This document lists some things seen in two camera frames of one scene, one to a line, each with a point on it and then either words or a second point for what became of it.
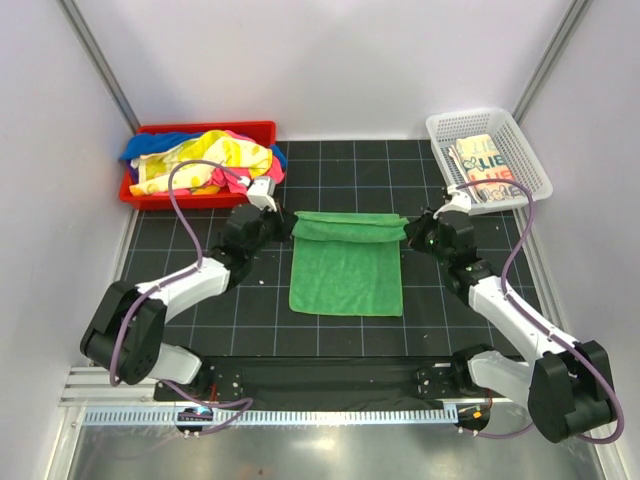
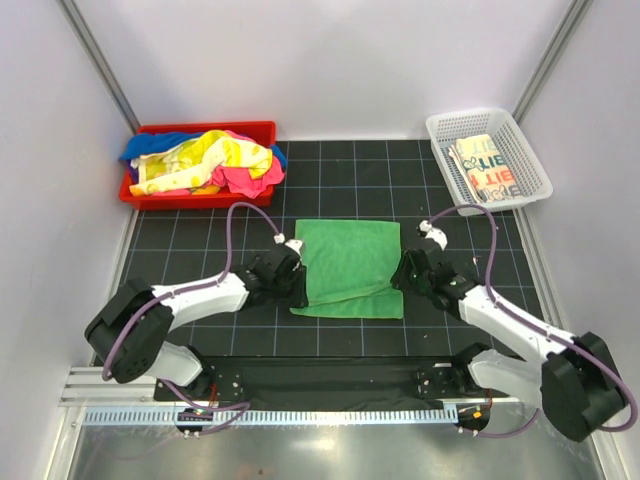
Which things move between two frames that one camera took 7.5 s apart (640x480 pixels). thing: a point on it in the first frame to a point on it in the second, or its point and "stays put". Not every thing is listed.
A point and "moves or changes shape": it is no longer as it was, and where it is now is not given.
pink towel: [235, 177] stays put
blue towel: [142, 142] stays put
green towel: [347, 263] moves or changes shape
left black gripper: [284, 223] to [299, 298]
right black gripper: [417, 229] to [400, 277]
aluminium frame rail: [92, 386] stays put
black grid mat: [250, 317] stays put
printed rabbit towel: [477, 157] stays put
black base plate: [332, 382] stays put
